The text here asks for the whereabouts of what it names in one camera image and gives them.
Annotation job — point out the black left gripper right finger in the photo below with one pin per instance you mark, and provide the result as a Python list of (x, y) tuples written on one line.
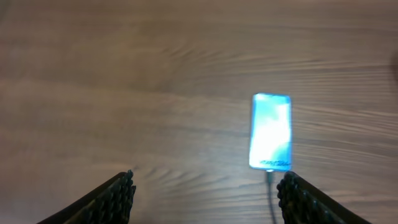
[(303, 203)]

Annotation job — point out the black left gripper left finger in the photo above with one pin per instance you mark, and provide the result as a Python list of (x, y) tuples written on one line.
[(109, 203)]

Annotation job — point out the Samsung Galaxy smartphone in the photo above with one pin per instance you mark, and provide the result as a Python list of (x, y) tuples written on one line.
[(270, 146)]

